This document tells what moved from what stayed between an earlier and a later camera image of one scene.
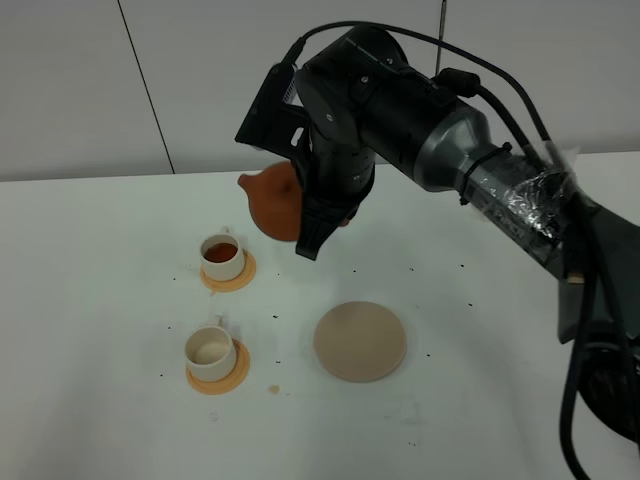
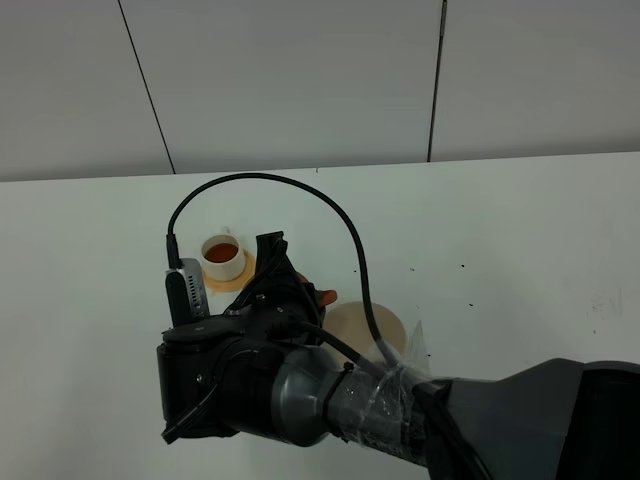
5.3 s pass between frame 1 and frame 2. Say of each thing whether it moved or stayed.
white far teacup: stayed
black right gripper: moved
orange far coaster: stayed
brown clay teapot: moved
